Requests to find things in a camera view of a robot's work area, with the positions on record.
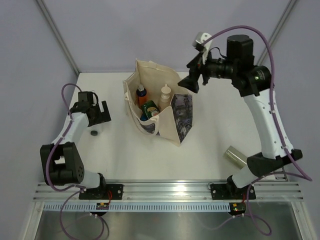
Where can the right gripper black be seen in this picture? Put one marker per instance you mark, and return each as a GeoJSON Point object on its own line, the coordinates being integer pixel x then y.
{"type": "Point", "coordinates": [195, 65]}

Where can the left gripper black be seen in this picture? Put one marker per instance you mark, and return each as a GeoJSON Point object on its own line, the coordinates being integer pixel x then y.
{"type": "Point", "coordinates": [103, 117]}

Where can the white bottle black cap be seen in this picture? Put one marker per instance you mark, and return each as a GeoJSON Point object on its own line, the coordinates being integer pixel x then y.
{"type": "Point", "coordinates": [96, 129]}

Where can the beige pump bottle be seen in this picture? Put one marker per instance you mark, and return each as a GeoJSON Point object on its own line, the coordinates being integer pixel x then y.
{"type": "Point", "coordinates": [165, 97]}

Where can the orange blue spray bottle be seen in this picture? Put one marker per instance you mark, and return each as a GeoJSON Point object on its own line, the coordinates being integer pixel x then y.
{"type": "Point", "coordinates": [141, 94]}

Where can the green bottle beige cap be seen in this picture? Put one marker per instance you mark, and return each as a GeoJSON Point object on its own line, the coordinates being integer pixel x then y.
{"type": "Point", "coordinates": [235, 156]}

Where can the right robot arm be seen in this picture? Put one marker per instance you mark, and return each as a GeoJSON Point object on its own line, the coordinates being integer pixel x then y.
{"type": "Point", "coordinates": [254, 84]}

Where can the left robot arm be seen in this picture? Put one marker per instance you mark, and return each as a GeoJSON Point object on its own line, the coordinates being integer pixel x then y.
{"type": "Point", "coordinates": [61, 161]}

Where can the beige canvas tote bag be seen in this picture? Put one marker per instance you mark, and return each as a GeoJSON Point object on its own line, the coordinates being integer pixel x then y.
{"type": "Point", "coordinates": [173, 122]}

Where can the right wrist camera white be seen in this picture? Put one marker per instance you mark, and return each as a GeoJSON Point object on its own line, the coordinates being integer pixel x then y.
{"type": "Point", "coordinates": [202, 44]}

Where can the left aluminium frame post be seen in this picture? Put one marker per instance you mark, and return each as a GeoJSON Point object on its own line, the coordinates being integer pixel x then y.
{"type": "Point", "coordinates": [57, 35]}

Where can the aluminium frame post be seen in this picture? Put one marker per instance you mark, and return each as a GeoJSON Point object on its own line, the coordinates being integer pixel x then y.
{"type": "Point", "coordinates": [278, 29]}
{"type": "Point", "coordinates": [57, 35]}

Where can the right aluminium frame post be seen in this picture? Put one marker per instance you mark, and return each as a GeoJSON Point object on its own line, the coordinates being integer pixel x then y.
{"type": "Point", "coordinates": [278, 29]}

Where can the white slotted cable duct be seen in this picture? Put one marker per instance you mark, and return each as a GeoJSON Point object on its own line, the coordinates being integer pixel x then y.
{"type": "Point", "coordinates": [143, 207]}

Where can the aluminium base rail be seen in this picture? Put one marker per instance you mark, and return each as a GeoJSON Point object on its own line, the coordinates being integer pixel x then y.
{"type": "Point", "coordinates": [198, 191]}

